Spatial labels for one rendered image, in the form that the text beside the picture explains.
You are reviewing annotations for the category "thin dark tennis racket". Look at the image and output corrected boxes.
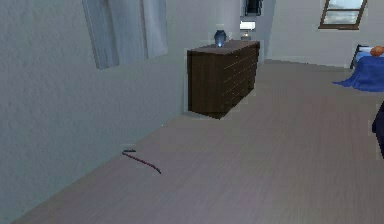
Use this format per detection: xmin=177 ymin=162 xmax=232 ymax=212
xmin=121 ymin=148 xmax=163 ymax=175

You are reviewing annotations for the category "dark blue chair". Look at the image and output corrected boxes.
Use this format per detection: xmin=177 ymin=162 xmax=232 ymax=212
xmin=371 ymin=101 xmax=384 ymax=158

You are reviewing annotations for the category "dark brown chest of drawers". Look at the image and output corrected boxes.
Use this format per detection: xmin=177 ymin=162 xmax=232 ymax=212
xmin=186 ymin=39 xmax=261 ymax=120

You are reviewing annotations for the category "blue vase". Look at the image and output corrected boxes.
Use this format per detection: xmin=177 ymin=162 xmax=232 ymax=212
xmin=213 ymin=29 xmax=228 ymax=48

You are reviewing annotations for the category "blue covered bed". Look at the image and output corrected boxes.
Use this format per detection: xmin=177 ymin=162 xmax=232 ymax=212
xmin=332 ymin=44 xmax=384 ymax=93

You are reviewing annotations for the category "brown framed window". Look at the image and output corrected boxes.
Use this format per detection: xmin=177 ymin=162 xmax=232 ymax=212
xmin=318 ymin=0 xmax=369 ymax=31

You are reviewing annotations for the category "orange pillow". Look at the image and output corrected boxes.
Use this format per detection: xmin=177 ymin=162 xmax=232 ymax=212
xmin=369 ymin=45 xmax=384 ymax=58

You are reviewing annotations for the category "dark framed wall picture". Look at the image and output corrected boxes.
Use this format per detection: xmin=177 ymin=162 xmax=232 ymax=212
xmin=244 ymin=0 xmax=264 ymax=17

